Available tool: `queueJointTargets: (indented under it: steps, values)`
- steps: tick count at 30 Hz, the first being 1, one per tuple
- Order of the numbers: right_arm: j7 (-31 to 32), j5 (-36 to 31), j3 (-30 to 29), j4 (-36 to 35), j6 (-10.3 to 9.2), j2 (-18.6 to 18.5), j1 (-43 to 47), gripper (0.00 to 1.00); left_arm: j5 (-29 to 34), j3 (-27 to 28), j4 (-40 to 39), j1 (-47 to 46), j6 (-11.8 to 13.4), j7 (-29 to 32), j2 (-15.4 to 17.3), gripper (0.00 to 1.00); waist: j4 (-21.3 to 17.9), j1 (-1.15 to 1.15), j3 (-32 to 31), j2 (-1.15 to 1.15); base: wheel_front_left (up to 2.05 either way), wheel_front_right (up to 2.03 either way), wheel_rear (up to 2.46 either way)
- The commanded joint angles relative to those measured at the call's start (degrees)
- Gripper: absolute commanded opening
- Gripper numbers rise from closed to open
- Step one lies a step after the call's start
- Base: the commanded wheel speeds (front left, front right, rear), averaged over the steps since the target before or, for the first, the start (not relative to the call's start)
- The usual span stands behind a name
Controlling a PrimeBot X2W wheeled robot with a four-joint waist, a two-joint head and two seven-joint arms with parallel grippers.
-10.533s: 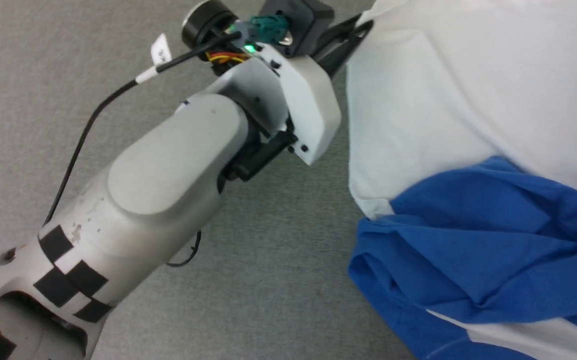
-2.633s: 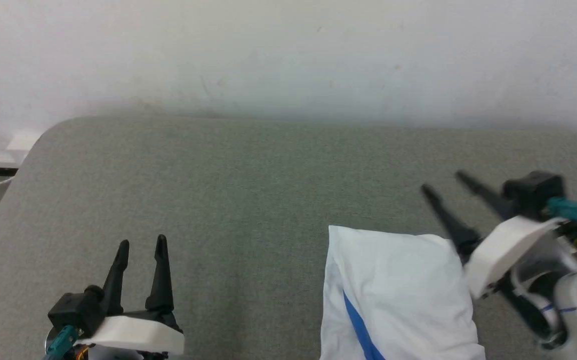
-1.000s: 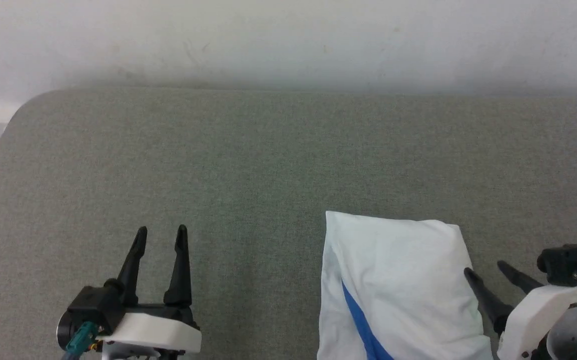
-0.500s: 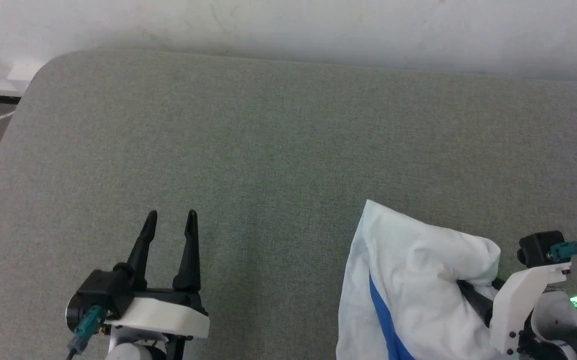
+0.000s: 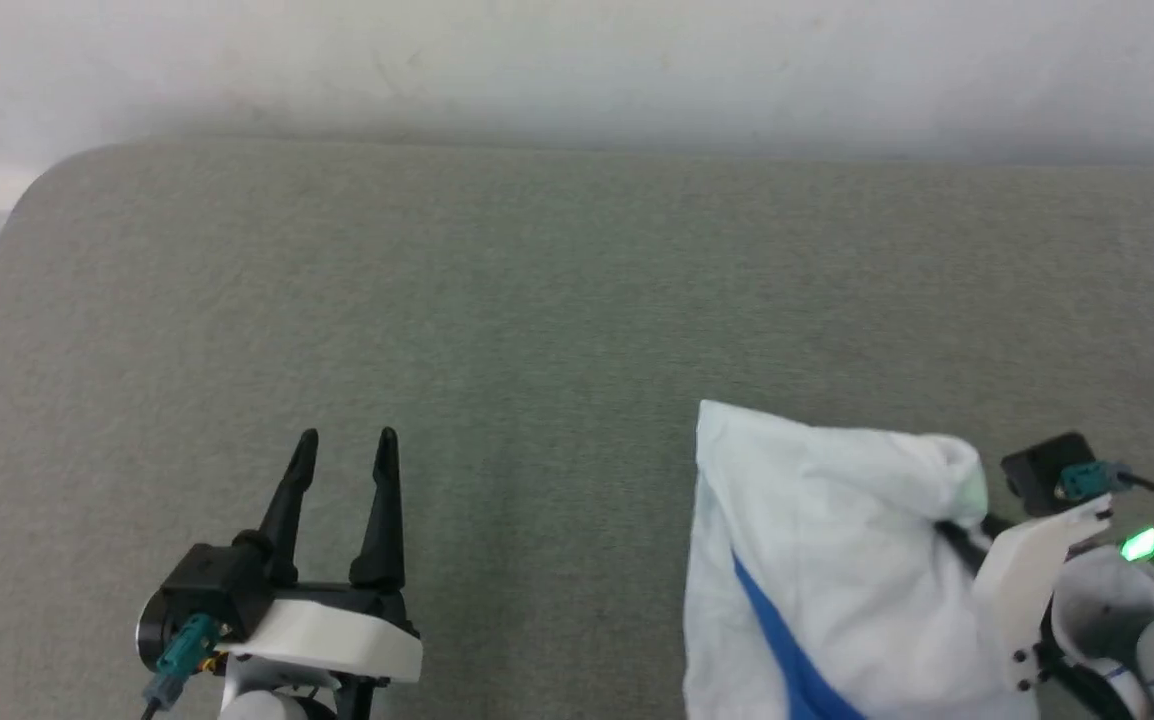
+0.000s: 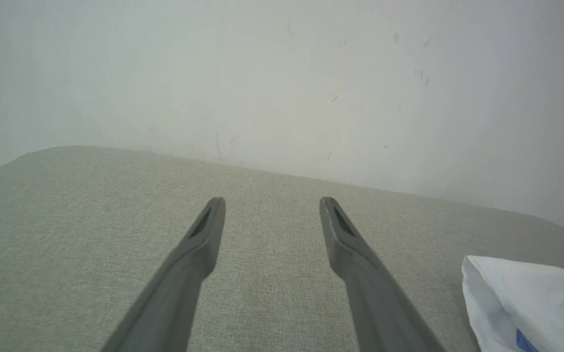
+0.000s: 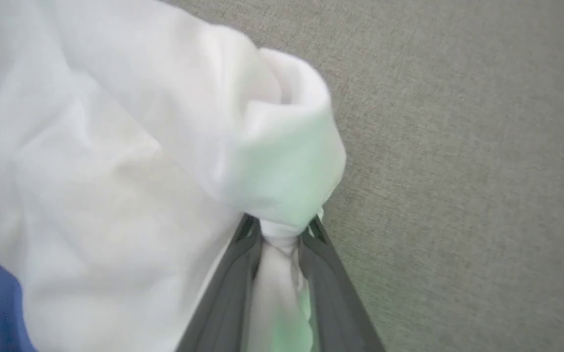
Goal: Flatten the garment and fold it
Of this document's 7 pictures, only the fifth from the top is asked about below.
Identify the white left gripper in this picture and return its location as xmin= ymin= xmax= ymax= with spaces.
xmin=227 ymin=427 xmax=425 ymax=720

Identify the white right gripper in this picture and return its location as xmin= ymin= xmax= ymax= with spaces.
xmin=934 ymin=494 xmax=1116 ymax=694

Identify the blue and white T-shirt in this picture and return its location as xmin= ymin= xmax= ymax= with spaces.
xmin=682 ymin=399 xmax=1038 ymax=720

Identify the black round left gripper motor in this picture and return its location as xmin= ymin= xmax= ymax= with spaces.
xmin=135 ymin=592 xmax=178 ymax=673

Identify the black cable with teal plug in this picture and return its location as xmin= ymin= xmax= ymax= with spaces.
xmin=1059 ymin=460 xmax=1154 ymax=524
xmin=140 ymin=612 xmax=226 ymax=720

